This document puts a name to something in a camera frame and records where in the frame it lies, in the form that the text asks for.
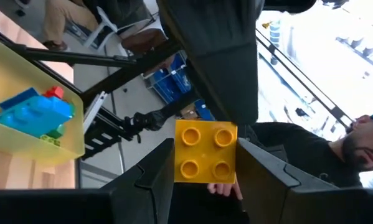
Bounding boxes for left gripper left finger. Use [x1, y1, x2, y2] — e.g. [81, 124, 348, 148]
[0, 138, 175, 224]

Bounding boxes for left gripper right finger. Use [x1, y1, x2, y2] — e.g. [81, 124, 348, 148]
[235, 138, 373, 224]

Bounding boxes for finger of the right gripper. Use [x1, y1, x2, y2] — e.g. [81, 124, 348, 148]
[156, 0, 263, 124]

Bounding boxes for light green toy brick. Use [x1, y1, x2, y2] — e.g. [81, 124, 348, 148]
[39, 134, 62, 147]

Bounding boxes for long green toy brick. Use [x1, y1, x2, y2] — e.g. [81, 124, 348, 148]
[47, 123, 66, 139]

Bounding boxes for small yellow toy brick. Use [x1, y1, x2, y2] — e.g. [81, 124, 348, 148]
[173, 119, 238, 184]

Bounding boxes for blue cloud-shaped toy brick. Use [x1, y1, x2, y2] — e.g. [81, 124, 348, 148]
[0, 95, 75, 138]

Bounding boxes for red toy brick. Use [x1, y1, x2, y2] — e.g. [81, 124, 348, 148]
[44, 86, 65, 100]

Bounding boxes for blue storage crates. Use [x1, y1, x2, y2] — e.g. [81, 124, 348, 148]
[142, 52, 217, 121]

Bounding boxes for black boxes white labels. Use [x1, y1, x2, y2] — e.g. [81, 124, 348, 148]
[82, 107, 135, 161]

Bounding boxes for brown stool seat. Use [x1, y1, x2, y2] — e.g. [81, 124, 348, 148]
[121, 27, 169, 54]

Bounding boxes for person's hand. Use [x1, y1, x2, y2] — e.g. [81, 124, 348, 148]
[207, 181, 243, 201]

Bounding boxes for silver aluminium extrusion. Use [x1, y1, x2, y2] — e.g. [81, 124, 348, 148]
[82, 91, 108, 134]

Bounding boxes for yellow translucent plastic bin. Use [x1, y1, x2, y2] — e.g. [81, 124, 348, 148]
[0, 32, 86, 166]

